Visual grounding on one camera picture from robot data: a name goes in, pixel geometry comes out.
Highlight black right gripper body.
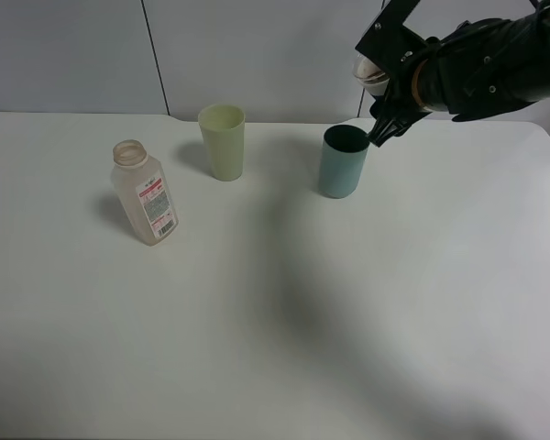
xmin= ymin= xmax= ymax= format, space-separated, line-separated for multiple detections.
xmin=356 ymin=1 xmax=440 ymax=115

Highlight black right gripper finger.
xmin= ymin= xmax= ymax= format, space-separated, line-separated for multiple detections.
xmin=366 ymin=109 xmax=413 ymax=147

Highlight clear plastic beverage bottle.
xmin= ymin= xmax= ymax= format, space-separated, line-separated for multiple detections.
xmin=111 ymin=139 xmax=179 ymax=246

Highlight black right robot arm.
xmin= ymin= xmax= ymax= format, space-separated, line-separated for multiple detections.
xmin=356 ymin=1 xmax=550 ymax=147

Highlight teal green plastic cup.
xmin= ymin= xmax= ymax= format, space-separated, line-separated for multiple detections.
xmin=318 ymin=124 xmax=369 ymax=199

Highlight pale yellow plastic cup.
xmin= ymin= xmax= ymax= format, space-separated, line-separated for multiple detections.
xmin=198 ymin=104 xmax=246 ymax=182

